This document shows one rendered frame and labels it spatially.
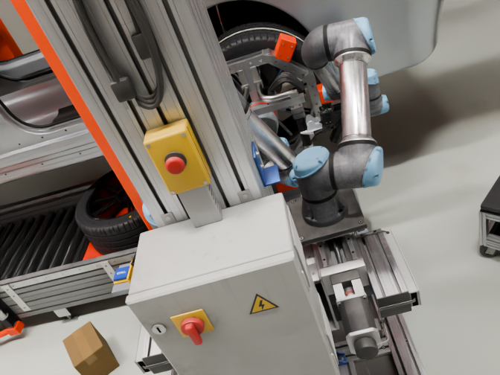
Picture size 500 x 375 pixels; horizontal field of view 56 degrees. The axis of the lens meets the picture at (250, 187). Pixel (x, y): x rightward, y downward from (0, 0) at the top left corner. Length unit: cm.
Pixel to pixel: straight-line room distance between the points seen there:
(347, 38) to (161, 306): 98
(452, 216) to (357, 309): 141
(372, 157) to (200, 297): 69
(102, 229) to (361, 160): 160
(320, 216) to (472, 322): 99
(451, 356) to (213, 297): 140
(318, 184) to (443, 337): 103
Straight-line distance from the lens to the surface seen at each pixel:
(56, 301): 291
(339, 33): 154
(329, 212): 149
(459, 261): 245
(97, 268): 265
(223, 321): 98
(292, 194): 262
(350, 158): 139
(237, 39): 214
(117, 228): 255
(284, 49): 205
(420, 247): 252
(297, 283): 91
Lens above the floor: 184
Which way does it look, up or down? 35 degrees down
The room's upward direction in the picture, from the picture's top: 22 degrees counter-clockwise
